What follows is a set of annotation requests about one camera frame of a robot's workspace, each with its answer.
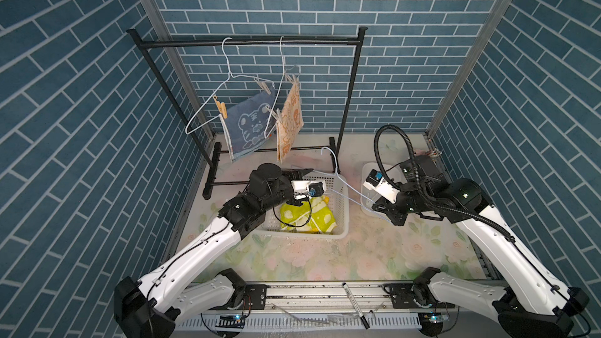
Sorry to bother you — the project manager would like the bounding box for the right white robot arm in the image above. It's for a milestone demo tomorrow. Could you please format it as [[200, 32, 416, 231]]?
[[363, 155, 589, 337]]

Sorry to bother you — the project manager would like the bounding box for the black corrugated cable hose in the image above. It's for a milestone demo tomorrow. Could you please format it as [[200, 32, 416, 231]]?
[[372, 124, 517, 240]]

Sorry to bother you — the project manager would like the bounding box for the black marker on rail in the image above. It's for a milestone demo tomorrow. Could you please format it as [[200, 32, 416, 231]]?
[[342, 283, 370, 330]]

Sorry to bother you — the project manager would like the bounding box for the white rectangular tray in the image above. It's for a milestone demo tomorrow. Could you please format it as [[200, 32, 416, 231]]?
[[360, 162, 404, 225]]

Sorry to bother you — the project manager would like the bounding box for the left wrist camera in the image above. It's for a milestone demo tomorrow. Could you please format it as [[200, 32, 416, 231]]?
[[291, 180, 327, 200]]

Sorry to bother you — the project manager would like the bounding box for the beige clothespin far left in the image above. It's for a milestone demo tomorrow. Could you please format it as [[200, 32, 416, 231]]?
[[212, 95, 228, 119]]

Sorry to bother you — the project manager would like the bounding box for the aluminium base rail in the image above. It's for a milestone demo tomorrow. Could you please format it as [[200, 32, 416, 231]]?
[[174, 277, 505, 337]]

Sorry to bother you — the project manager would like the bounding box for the black clothes rack frame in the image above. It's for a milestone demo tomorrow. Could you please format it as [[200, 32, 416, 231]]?
[[126, 26, 369, 200]]

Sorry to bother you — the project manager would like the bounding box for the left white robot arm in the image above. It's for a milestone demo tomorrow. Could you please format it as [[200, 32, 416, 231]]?
[[114, 163, 327, 337]]

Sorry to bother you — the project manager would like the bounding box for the white wire hanger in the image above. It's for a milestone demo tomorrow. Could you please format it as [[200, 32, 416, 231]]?
[[185, 37, 274, 136], [264, 36, 286, 139]]

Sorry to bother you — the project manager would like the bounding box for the yellow green towel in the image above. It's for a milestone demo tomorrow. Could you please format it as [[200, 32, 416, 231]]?
[[277, 197, 337, 234]]

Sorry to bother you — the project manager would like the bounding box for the orange bunny towel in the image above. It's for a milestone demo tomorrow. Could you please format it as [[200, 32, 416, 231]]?
[[276, 84, 305, 163]]

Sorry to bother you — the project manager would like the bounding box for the beige clothespin on blue towel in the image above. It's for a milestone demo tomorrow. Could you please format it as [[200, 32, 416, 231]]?
[[254, 78, 272, 95]]

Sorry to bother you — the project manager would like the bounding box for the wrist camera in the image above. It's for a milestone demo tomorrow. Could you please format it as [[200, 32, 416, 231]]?
[[291, 180, 327, 200], [363, 169, 400, 203]]

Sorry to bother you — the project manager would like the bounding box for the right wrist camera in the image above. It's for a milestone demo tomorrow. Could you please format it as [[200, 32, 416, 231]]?
[[363, 169, 400, 203]]

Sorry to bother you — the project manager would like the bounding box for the light blue wire hanger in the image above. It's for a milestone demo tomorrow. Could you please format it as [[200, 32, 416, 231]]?
[[316, 146, 391, 223]]

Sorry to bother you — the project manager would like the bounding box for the blue bear towel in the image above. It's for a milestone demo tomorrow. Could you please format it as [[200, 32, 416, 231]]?
[[221, 89, 275, 162]]

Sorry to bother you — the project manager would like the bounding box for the white perforated plastic basket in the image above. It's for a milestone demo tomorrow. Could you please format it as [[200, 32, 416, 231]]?
[[254, 172, 350, 239]]

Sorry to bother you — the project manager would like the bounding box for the bundle of coloured pencils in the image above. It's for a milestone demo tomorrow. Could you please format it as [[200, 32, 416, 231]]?
[[425, 148, 442, 158]]

